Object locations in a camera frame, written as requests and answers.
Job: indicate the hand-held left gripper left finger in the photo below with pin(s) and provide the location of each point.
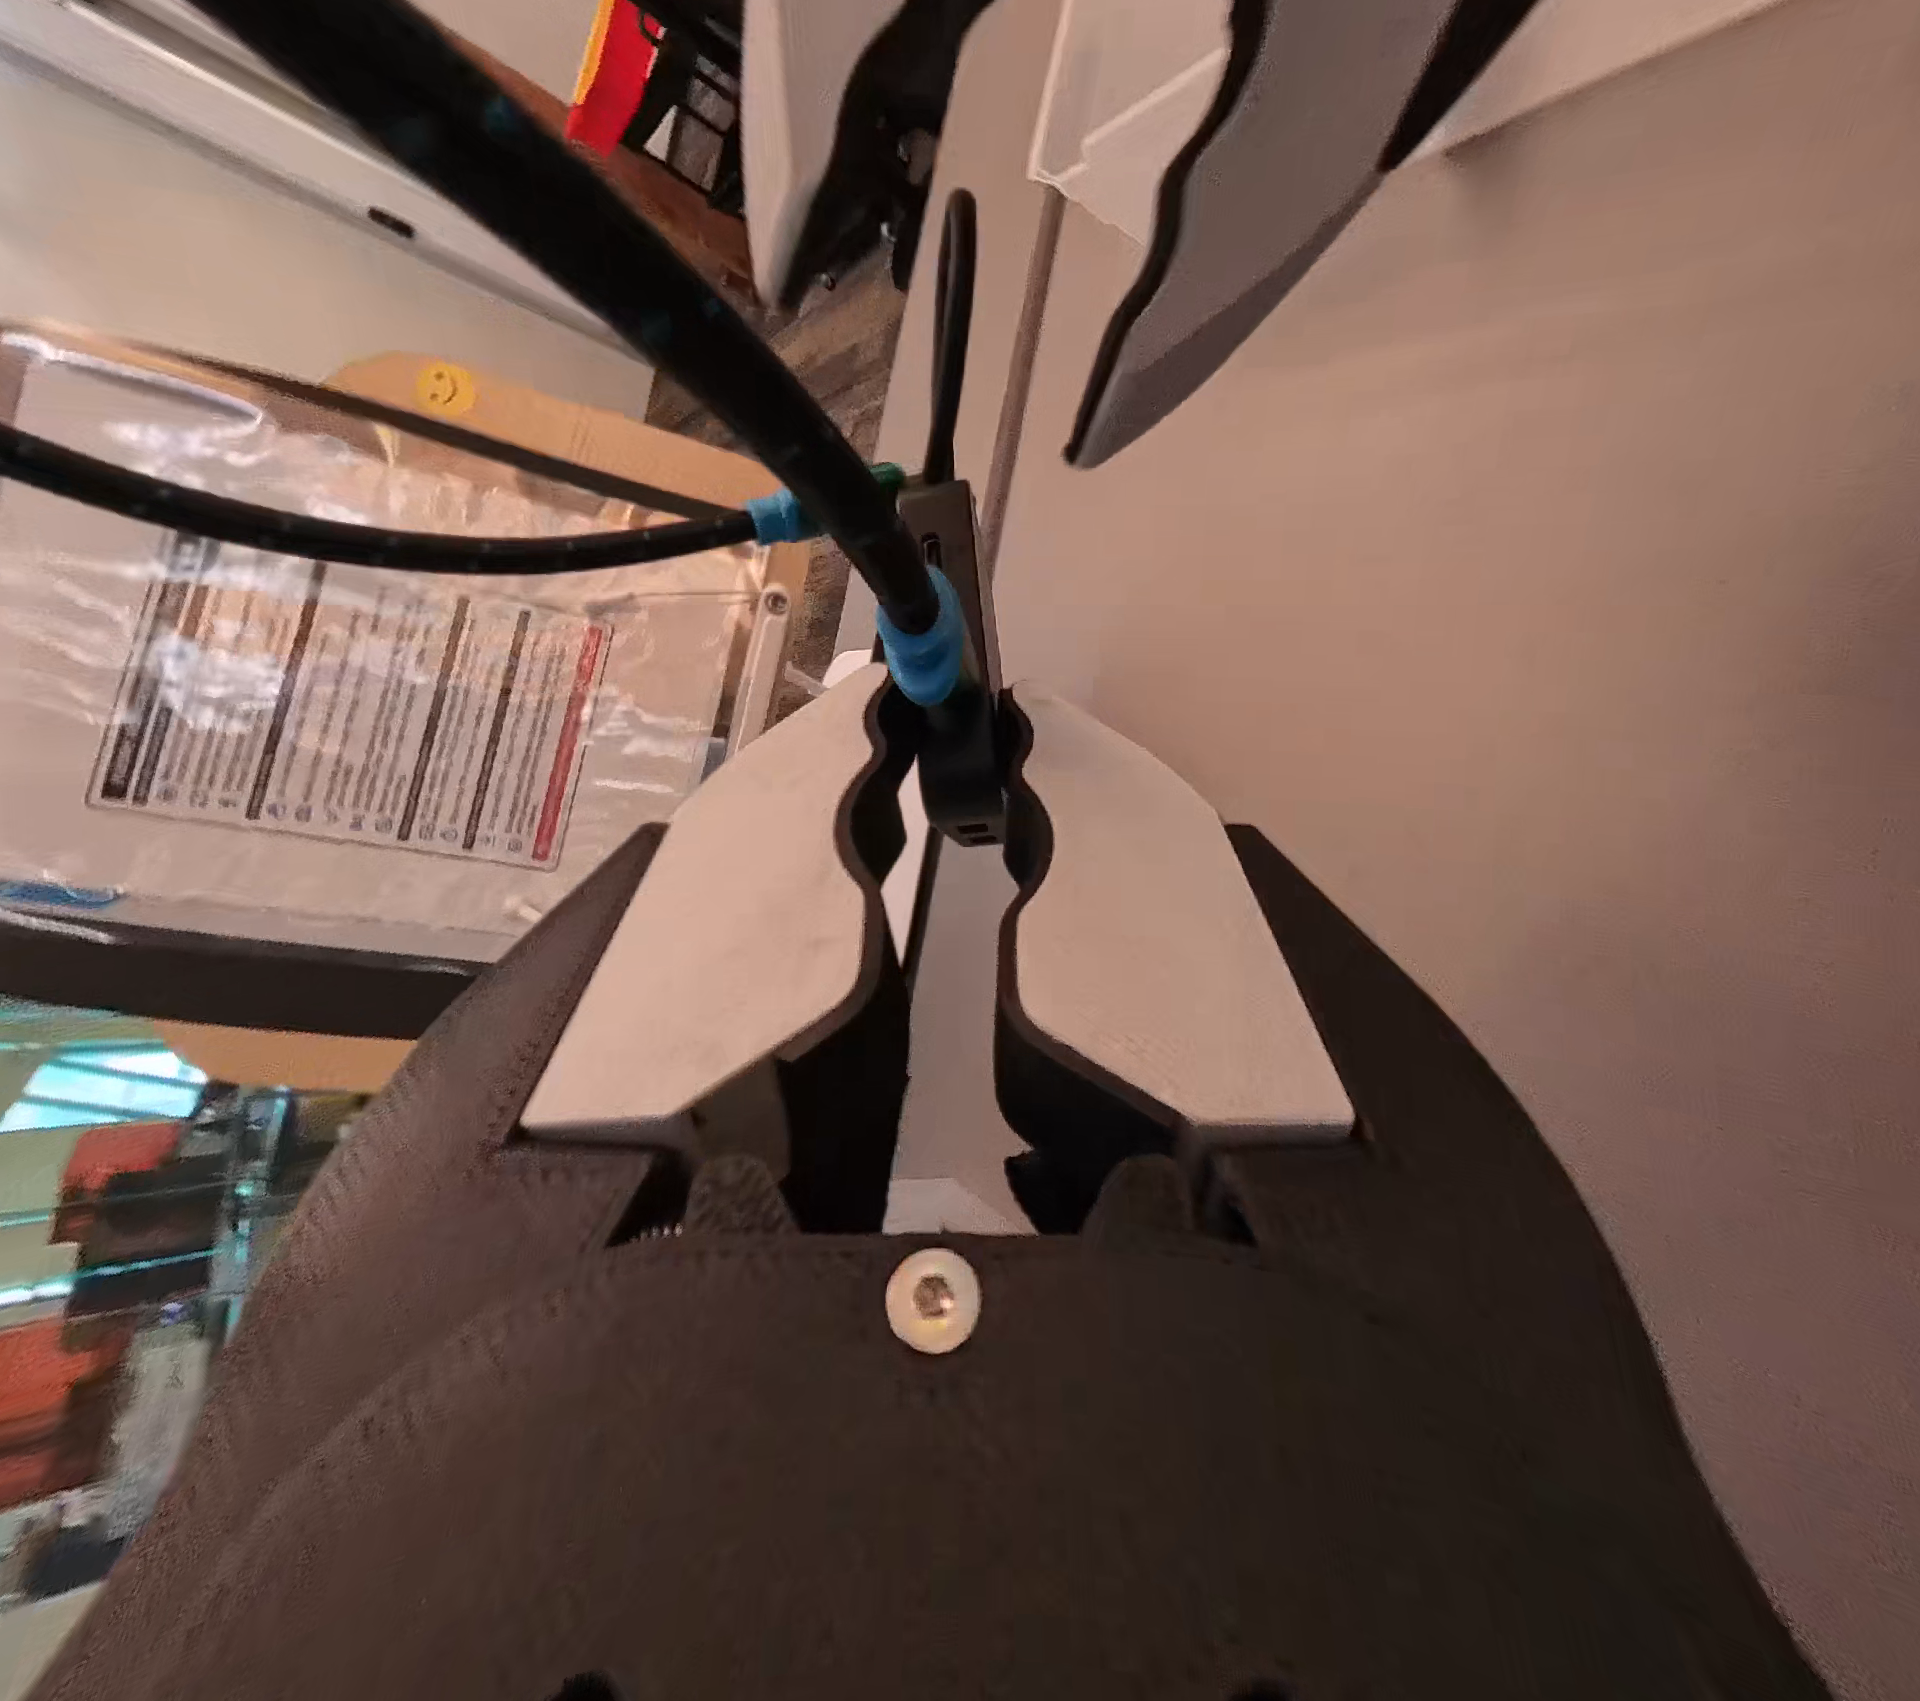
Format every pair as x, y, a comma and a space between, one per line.
721, 937

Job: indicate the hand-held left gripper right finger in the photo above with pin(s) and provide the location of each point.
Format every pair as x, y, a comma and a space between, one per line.
1170, 968

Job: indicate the clear acrylic box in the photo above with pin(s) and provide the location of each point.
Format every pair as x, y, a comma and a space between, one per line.
1119, 51

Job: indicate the black usb hub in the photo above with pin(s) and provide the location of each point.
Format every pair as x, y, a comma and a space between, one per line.
975, 771

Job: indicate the red and yellow bin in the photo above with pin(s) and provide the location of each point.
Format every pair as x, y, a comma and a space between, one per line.
609, 97

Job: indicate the white door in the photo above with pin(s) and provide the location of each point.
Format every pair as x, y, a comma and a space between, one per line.
225, 157

